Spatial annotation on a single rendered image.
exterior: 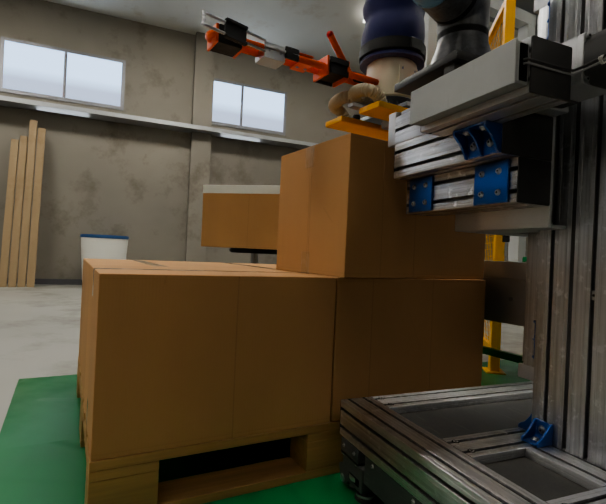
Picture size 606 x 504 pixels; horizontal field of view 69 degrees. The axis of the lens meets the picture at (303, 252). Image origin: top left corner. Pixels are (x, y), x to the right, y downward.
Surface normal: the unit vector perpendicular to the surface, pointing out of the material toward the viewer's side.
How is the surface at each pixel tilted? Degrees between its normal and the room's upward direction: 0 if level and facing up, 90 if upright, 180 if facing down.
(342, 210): 90
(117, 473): 90
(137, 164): 90
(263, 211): 90
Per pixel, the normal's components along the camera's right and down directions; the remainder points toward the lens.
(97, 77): 0.39, 0.01
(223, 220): -0.24, -0.01
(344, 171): -0.85, -0.04
